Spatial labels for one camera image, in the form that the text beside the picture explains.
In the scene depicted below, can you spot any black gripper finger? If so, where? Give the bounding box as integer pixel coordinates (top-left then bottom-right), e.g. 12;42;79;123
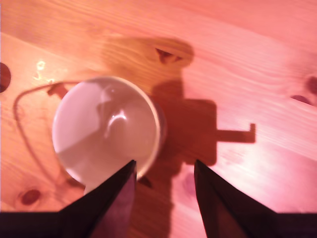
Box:
194;159;279;238
59;159;138;238

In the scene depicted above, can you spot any dark brown coffee capsule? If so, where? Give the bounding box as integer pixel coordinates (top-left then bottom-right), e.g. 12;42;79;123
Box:
0;61;12;94

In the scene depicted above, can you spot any white mug with blue print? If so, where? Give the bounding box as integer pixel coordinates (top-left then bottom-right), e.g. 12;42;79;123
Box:
51;75;168;196

